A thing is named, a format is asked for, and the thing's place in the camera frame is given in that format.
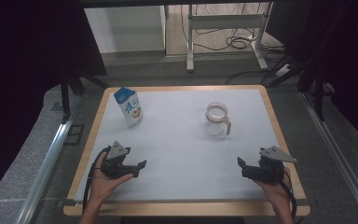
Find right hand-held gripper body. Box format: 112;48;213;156
253;146;298;183

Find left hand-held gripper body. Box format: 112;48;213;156
101;140;134;180

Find blue and white pouch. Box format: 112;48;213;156
113;87;145;128

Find person's right hand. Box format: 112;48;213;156
254;167;294;213

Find person's left hand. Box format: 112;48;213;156
88;151;134;203

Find black tripod stand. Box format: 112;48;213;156
60;69;110;123
260;50;335;122

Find white board panel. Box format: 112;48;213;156
84;6;166;54

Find dark curtain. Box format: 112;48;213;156
0;0;108;206
265;0;358;150

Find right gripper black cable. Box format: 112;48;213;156
279;169;298;219

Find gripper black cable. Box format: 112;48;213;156
82;146;111;213
279;169;298;219

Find white board with wooden frame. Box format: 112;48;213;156
74;88;297;203

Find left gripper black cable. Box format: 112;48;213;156
82;146;111;213

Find aluminium rail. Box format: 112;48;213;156
15;94;82;224
301;91;358;224

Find black cables on floor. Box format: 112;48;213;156
180;3;288;86

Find white metal desk frame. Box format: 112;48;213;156
186;3;269;73

